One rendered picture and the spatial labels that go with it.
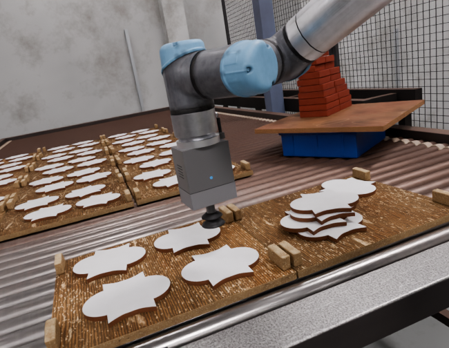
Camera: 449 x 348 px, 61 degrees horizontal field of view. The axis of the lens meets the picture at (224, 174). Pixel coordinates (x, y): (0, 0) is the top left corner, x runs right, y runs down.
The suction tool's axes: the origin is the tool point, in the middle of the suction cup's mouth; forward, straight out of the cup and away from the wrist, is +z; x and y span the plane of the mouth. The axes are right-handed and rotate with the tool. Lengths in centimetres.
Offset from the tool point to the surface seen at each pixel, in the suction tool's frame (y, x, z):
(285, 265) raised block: -8.7, 8.9, 8.0
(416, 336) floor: -101, -42, 103
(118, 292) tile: 18.7, -2.9, 8.0
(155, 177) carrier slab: -8, -76, 8
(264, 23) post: -118, -166, -50
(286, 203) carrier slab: -27.0, -18.2, 9.0
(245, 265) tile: -3.2, 4.1, 8.0
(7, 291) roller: 39.1, -25.6, 11.1
